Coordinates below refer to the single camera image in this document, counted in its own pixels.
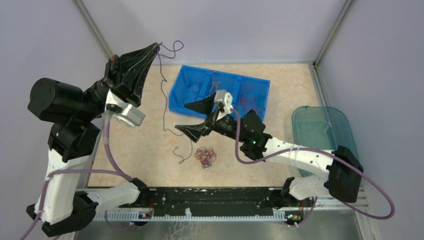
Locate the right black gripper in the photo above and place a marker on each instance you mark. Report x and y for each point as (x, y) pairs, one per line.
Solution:
(195, 131)

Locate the blue three-compartment plastic bin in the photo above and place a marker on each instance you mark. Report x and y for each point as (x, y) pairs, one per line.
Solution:
(194, 84)

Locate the aluminium frame rail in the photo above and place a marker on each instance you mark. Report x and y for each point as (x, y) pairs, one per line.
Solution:
(329, 202)

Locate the right aluminium corner post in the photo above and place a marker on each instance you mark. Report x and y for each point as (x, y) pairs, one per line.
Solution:
(333, 31)

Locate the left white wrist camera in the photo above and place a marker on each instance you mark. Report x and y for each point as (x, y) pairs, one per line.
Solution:
(122, 111)

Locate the left aluminium corner post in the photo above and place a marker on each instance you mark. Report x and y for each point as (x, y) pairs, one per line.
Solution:
(93, 28)

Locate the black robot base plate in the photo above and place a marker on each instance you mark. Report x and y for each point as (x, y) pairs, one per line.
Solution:
(216, 201)

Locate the teal transparent plastic tray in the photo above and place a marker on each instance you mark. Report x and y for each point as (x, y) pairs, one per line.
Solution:
(324, 128)

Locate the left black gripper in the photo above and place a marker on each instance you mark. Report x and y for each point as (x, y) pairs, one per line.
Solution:
(118, 70)

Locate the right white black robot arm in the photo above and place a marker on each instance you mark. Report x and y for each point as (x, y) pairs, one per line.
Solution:
(335, 173)

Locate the coloured wire ball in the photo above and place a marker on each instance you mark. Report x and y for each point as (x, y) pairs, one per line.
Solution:
(206, 156)

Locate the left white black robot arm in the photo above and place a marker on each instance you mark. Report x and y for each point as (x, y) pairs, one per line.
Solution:
(78, 117)

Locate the aluminium corner post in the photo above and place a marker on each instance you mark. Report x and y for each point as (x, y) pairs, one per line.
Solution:
(333, 31)
(93, 28)

